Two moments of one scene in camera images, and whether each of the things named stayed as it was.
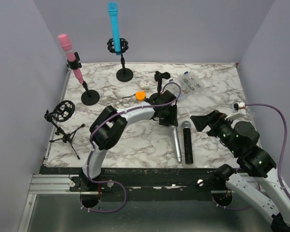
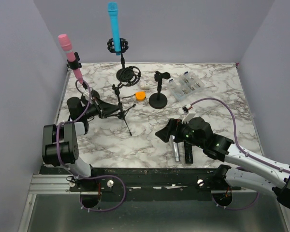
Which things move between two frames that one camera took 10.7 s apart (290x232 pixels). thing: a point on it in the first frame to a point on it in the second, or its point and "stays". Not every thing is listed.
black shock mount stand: (123, 75) stays
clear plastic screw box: (189, 82) stays
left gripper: (171, 120) to (104, 108)
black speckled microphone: (187, 142) stays
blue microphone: (113, 11) stays
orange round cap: (140, 95) stays
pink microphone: (66, 45) stays
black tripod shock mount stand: (63, 111) to (126, 76)
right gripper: (201, 121) to (173, 127)
